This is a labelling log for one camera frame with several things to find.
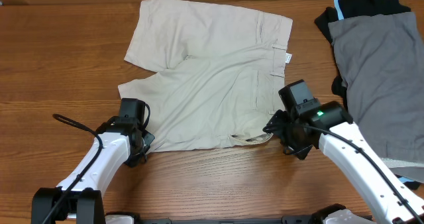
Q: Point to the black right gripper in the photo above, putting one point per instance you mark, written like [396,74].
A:
[301,150]

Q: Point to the beige shorts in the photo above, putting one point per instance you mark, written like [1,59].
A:
[216,72]

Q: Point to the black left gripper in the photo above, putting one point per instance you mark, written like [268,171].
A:
[148,138]

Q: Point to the light blue garment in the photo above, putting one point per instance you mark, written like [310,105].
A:
[338,9]

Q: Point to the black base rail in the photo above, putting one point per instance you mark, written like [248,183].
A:
[290,219]

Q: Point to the grey garment on pile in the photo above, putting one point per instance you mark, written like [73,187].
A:
[380,60]

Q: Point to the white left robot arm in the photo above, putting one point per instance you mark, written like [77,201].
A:
[122,140]

